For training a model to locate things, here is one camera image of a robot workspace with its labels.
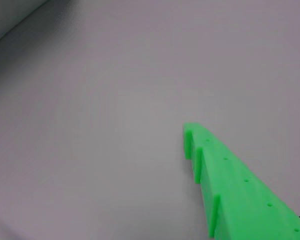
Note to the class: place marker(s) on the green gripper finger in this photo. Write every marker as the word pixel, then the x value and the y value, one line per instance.
pixel 240 200

